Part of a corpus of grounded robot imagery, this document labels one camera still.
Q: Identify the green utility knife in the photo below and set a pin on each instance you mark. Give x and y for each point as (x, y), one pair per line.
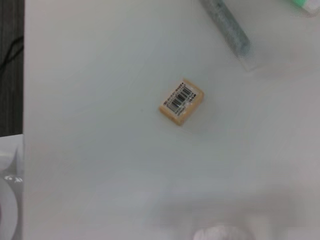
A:
(307, 5)

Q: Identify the beige eraser with barcode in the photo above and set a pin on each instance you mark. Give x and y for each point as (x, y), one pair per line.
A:
(181, 101)

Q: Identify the grey marker pen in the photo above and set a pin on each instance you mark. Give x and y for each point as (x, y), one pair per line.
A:
(230, 30)

